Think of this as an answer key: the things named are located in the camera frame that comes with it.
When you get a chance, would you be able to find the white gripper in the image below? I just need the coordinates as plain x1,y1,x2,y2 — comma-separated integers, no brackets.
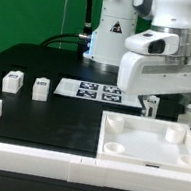
117,52,191,96

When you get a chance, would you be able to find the white square tabletop part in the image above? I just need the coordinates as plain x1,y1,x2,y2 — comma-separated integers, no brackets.
96,111,191,174

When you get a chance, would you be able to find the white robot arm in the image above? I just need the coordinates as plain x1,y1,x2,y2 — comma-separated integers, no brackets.
83,0,191,96

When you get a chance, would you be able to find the white U-shaped obstacle fence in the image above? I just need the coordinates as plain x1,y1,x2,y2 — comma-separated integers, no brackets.
0,101,191,191

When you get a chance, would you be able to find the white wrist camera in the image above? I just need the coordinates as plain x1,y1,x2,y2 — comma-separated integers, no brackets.
125,30,180,56

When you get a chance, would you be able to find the black cable bundle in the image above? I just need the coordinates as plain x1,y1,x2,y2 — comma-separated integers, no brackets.
39,26,92,55

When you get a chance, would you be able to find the white marker base plate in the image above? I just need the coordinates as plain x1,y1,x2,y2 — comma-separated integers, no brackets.
55,78,141,108

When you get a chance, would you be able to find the grey thin cable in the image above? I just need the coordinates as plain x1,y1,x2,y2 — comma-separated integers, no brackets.
56,0,73,50

